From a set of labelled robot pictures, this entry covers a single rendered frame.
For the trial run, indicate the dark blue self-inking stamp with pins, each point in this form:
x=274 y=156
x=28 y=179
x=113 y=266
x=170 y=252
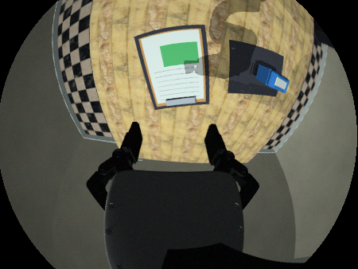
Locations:
x=269 y=77

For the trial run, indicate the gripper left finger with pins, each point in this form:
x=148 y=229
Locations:
x=122 y=159

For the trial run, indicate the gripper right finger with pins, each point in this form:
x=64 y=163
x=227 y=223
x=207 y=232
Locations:
x=224 y=160

